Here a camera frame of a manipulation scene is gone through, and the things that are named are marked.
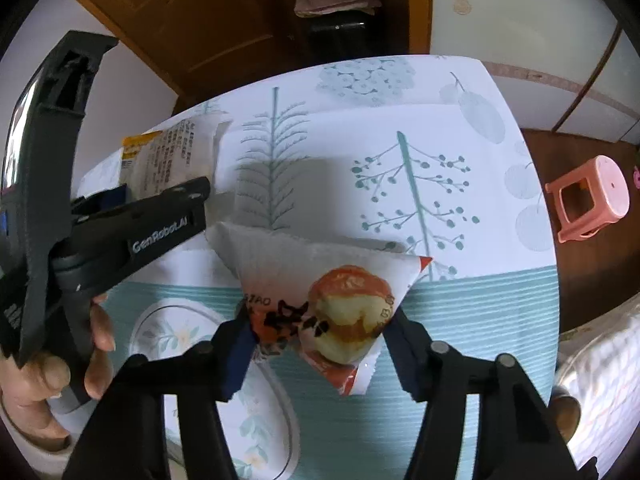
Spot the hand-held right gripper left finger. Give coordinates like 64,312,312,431
61,305,258,480

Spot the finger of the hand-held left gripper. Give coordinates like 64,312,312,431
70,176,212,226

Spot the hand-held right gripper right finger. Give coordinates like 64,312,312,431
382,310,601,480

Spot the clear snack bag orange label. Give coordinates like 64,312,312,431
121,116,233,201

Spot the red and white snack packet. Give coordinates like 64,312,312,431
206,220,434,397

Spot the person's left hand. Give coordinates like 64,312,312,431
0,294,117,456

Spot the tree print tablecloth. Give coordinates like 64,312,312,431
75,54,560,480

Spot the brown wooden door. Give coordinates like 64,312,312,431
57,0,301,111

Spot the white checked quilt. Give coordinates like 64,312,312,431
552,295,640,480

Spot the pink plastic stool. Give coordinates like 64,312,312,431
544,155,631,245

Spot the black box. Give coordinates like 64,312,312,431
305,12,381,61

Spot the brown wooden shelf cabinet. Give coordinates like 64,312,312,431
270,0,433,58

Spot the pale wardrobe with pink stripes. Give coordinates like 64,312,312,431
429,0,640,143

